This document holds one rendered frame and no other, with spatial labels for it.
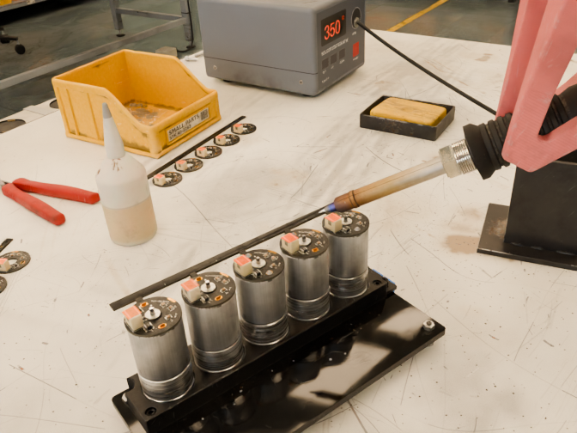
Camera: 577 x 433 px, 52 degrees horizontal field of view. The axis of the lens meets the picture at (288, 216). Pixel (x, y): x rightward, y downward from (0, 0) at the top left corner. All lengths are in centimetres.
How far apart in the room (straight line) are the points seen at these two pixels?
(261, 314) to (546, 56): 17
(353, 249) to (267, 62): 38
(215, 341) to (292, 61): 41
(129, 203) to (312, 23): 29
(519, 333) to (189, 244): 22
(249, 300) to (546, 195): 20
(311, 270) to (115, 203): 17
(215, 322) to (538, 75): 17
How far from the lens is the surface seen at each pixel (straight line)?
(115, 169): 41
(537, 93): 24
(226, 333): 28
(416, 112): 57
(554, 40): 23
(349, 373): 30
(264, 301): 29
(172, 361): 27
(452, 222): 43
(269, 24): 64
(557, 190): 39
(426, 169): 26
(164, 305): 27
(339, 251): 31
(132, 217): 42
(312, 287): 30
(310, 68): 63
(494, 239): 42
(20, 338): 38
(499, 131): 26
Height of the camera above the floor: 98
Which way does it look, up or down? 32 degrees down
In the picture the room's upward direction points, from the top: 3 degrees counter-clockwise
